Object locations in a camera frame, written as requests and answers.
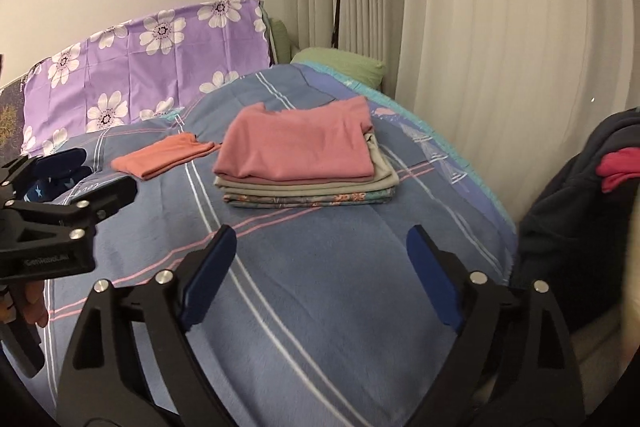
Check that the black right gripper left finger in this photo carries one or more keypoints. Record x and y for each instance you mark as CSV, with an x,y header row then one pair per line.
x,y
129,362

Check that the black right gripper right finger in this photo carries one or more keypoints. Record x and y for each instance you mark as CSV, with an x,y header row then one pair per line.
x,y
512,363

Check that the pink shirt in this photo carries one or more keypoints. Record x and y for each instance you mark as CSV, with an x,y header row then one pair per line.
x,y
324,143

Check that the dark clothes pile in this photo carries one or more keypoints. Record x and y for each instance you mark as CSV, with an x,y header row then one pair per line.
x,y
574,236

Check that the left hand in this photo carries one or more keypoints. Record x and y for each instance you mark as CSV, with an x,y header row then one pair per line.
x,y
25,299

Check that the navy star pattern garment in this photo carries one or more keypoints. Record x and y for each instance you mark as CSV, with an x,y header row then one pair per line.
x,y
56,174

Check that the dark tree pattern pillow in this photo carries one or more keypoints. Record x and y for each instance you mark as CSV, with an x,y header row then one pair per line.
x,y
11,121

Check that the orange small garment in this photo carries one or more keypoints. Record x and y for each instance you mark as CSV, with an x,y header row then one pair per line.
x,y
151,161

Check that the blue striped bed blanket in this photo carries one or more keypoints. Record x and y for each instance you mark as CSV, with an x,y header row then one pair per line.
x,y
321,320

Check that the floral patterned folded garment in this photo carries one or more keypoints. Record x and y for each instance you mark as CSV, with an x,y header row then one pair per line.
x,y
294,201

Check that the purple floral pillow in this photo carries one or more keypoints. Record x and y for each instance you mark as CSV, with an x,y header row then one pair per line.
x,y
141,69

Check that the red garment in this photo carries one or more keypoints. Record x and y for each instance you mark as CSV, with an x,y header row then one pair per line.
x,y
618,167

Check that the grey folded garment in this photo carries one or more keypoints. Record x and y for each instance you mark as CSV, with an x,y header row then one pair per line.
x,y
384,177

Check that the green pillow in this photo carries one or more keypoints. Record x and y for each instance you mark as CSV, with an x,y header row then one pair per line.
x,y
364,69

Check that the cream curtain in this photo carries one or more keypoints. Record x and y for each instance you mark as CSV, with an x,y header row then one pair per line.
x,y
515,86

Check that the teal quilt edge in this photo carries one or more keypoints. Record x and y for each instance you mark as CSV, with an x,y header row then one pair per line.
x,y
461,175

